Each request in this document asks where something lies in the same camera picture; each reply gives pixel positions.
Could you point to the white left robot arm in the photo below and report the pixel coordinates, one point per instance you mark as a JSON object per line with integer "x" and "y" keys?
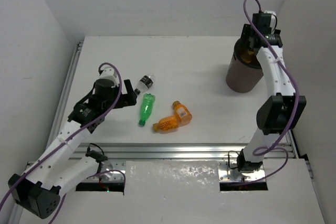
{"x": 40, "y": 188}

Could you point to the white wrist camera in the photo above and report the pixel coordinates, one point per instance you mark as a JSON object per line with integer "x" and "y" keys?
{"x": 110, "y": 74}
{"x": 273, "y": 19}

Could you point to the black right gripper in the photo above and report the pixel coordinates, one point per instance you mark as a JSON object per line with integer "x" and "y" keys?
{"x": 247, "y": 32}

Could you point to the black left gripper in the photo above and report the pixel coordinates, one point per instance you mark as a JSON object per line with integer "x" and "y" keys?
{"x": 124, "y": 99}

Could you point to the orange juice bottle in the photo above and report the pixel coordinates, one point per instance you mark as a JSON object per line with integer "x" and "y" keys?
{"x": 166, "y": 124}
{"x": 248, "y": 56}

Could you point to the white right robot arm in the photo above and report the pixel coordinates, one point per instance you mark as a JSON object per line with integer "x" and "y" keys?
{"x": 260, "y": 48}

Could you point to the brown cylindrical bin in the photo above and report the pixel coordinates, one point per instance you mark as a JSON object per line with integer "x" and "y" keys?
{"x": 242, "y": 77}

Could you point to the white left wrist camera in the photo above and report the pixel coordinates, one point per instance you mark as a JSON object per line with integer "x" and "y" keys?
{"x": 110, "y": 74}

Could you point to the green plastic bottle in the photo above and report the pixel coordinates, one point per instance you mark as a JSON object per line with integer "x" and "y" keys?
{"x": 146, "y": 108}

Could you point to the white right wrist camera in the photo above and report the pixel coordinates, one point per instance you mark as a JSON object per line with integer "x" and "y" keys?
{"x": 273, "y": 19}

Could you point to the orange juice bottle barcode label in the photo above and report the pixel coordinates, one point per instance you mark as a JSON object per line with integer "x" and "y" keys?
{"x": 182, "y": 113}

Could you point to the clear bottle black label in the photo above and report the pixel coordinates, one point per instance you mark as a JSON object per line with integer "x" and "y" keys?
{"x": 144, "y": 83}

